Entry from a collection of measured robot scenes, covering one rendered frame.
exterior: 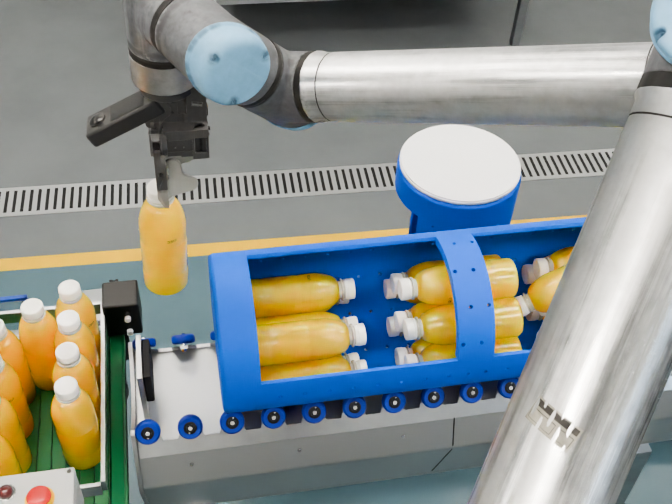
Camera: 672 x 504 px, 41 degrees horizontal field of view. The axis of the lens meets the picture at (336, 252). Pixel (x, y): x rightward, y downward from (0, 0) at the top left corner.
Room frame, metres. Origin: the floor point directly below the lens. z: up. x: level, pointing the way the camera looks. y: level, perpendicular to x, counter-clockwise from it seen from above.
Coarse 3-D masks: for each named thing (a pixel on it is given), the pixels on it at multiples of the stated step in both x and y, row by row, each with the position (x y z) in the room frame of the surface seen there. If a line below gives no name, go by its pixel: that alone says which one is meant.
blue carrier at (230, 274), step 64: (256, 256) 1.10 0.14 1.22; (320, 256) 1.19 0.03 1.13; (384, 256) 1.23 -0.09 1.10; (448, 256) 1.11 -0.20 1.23; (512, 256) 1.28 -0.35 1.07; (384, 320) 1.17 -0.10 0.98; (256, 384) 0.90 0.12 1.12; (320, 384) 0.92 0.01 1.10; (384, 384) 0.94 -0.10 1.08; (448, 384) 0.98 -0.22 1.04
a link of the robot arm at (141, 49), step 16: (128, 0) 0.96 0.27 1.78; (144, 0) 0.95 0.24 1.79; (160, 0) 0.94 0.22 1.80; (128, 16) 0.97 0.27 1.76; (144, 16) 0.94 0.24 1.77; (128, 32) 0.97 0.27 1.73; (144, 32) 0.94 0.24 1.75; (128, 48) 0.98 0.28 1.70; (144, 48) 0.96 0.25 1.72; (144, 64) 0.96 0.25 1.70; (160, 64) 0.95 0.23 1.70
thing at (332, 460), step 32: (160, 352) 1.10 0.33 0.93; (192, 352) 1.10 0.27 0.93; (160, 384) 1.02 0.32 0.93; (192, 384) 1.03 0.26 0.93; (160, 416) 0.95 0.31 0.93; (256, 416) 0.96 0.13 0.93; (288, 416) 0.97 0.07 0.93; (480, 416) 1.01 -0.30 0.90; (224, 448) 0.90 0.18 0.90; (256, 448) 0.91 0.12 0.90; (288, 448) 0.92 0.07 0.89; (320, 448) 0.93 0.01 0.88; (352, 448) 0.94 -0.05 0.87; (384, 448) 0.95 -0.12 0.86; (416, 448) 0.97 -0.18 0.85; (448, 448) 0.98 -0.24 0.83; (480, 448) 1.00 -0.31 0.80; (160, 480) 0.86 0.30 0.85; (192, 480) 0.87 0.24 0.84; (224, 480) 0.88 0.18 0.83; (256, 480) 0.91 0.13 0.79; (288, 480) 0.94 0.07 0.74; (320, 480) 0.97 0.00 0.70; (352, 480) 1.00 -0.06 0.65
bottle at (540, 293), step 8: (552, 272) 1.16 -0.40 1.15; (560, 272) 1.16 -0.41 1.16; (536, 280) 1.16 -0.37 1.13; (544, 280) 1.15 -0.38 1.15; (552, 280) 1.14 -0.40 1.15; (528, 288) 1.15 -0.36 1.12; (536, 288) 1.14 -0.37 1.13; (544, 288) 1.13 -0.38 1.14; (552, 288) 1.13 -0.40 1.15; (528, 296) 1.14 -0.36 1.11; (536, 296) 1.12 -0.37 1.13; (544, 296) 1.12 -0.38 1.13; (552, 296) 1.12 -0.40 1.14; (528, 304) 1.12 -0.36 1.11; (536, 304) 1.12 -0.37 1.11; (544, 304) 1.11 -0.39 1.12; (544, 312) 1.12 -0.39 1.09
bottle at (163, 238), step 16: (144, 208) 0.99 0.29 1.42; (160, 208) 0.98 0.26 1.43; (176, 208) 0.99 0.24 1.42; (144, 224) 0.97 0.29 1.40; (160, 224) 0.97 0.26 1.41; (176, 224) 0.98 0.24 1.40; (144, 240) 0.97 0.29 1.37; (160, 240) 0.96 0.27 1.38; (176, 240) 0.97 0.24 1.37; (144, 256) 0.98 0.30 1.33; (160, 256) 0.96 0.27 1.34; (176, 256) 0.97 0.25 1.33; (144, 272) 0.98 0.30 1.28; (160, 272) 0.96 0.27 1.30; (176, 272) 0.97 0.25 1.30; (160, 288) 0.97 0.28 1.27; (176, 288) 0.97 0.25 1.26
